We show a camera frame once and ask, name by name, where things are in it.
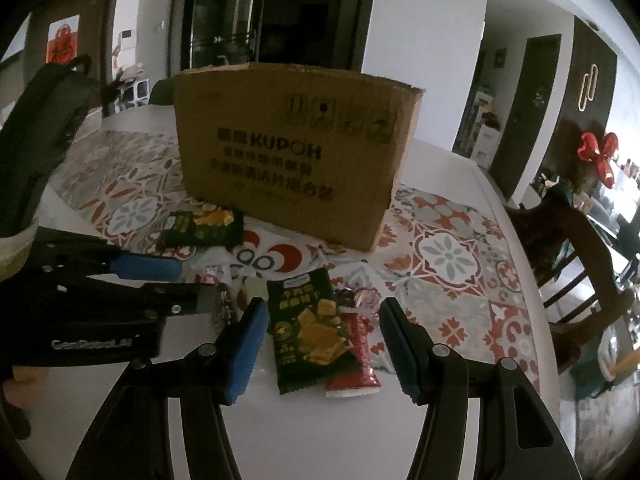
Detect person's left hand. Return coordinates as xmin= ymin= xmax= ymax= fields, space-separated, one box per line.
xmin=0 ymin=367 xmax=52 ymax=409

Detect floral patterned table runner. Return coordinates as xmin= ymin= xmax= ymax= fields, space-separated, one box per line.
xmin=50 ymin=127 xmax=543 ymax=396

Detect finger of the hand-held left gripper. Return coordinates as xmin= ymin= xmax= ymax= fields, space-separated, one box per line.
xmin=65 ymin=283 xmax=217 ymax=322
xmin=35 ymin=227 xmax=184 ymax=281

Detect black sliding glass door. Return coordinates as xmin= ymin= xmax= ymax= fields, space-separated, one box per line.
xmin=172 ymin=0 xmax=381 ymax=73

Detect red flower balloon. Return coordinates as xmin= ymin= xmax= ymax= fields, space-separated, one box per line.
xmin=576 ymin=131 xmax=621 ymax=188

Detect red and white door poster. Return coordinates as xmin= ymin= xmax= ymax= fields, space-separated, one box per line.
xmin=46 ymin=16 xmax=81 ymax=65

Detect long red snack packet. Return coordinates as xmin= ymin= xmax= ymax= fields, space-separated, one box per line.
xmin=325 ymin=312 xmax=383 ymax=400

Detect looped wall lamp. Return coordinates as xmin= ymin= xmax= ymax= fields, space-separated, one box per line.
xmin=580 ymin=64 xmax=600 ymax=111

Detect dark wooden chair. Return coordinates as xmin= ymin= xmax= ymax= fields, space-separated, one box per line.
xmin=502 ymin=185 xmax=640 ymax=376

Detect white candy wrapper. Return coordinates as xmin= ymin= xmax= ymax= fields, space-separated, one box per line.
xmin=192 ymin=250 xmax=236 ymax=286

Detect clear packet with red circles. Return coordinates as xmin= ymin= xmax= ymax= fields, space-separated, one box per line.
xmin=227 ymin=230 xmax=321 ymax=276

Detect green snack packet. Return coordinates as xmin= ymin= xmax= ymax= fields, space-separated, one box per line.
xmin=156 ymin=208 xmax=246 ymax=250
xmin=266 ymin=266 xmax=361 ymax=397

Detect purple candy wrapper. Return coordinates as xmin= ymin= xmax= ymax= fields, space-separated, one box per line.
xmin=335 ymin=285 xmax=383 ymax=318

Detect white hallway boxes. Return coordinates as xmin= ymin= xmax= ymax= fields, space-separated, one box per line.
xmin=467 ymin=90 xmax=501 ymax=166

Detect dark interior door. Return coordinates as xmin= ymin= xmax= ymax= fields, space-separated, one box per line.
xmin=492 ymin=34 xmax=563 ymax=201

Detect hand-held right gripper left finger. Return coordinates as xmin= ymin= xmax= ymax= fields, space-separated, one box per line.
xmin=82 ymin=298 xmax=271 ymax=480

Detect dark upholstered chair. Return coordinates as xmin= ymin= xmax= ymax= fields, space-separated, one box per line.
xmin=149 ymin=79 xmax=177 ymax=106

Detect white storage shelf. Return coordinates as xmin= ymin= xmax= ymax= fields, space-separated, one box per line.
xmin=112 ymin=62 xmax=153 ymax=111

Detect brown entry door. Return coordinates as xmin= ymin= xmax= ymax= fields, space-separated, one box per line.
xmin=25 ymin=0 xmax=122 ymax=86

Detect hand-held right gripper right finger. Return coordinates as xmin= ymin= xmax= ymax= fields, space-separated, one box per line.
xmin=378 ymin=297 xmax=573 ymax=480

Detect brown cardboard box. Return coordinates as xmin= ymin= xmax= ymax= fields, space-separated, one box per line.
xmin=173 ymin=62 xmax=425 ymax=253

